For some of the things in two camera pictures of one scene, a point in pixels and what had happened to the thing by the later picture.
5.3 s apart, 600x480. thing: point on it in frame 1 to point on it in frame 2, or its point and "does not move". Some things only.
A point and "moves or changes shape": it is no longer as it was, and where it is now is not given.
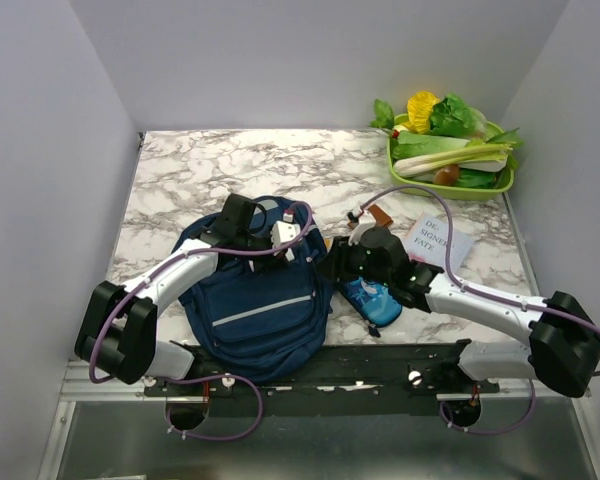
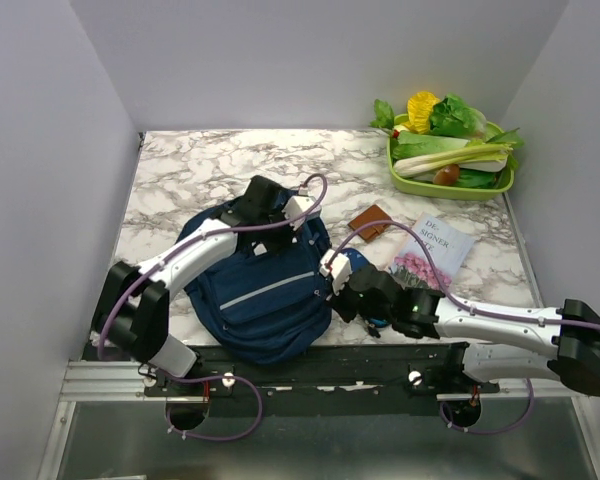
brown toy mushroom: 447,175 does not move
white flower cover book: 427,243 does not move
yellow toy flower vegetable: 419,106 does not move
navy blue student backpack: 261,313 moves or changes shape
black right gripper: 337,261 to 336,301
